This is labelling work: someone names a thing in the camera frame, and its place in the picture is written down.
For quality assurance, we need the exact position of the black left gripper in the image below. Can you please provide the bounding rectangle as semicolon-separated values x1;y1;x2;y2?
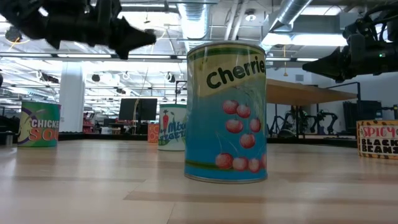
43;0;157;60

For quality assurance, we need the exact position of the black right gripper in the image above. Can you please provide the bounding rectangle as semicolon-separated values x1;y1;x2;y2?
302;18;398;84

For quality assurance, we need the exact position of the spicy black beans can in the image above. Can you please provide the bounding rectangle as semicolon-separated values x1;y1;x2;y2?
356;119;398;161

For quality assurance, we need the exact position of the orange patterned can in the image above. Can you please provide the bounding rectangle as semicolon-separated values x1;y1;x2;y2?
147;123;160;144

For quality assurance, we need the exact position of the white mixed vegetables can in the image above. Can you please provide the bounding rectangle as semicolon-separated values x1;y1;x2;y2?
157;103;187;152

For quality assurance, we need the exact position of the green chicken soup can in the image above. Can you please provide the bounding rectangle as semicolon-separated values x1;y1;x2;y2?
17;101;62;147

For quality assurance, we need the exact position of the black cabinet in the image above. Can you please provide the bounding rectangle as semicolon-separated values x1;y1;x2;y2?
343;100;383;131

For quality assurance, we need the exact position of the black computer monitor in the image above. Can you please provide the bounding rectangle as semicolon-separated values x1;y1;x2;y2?
118;98;158;121

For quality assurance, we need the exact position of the white building column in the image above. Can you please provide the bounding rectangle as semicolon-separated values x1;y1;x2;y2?
58;61;85;133

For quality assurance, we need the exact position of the blue cherries can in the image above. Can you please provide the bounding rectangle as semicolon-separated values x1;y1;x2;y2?
183;40;268;184

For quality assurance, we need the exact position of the round silver ventilation duct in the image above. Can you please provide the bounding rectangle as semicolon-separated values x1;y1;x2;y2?
177;0;213;52

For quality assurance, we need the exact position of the slanted silver ventilation duct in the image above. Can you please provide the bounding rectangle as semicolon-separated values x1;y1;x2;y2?
266;0;313;34

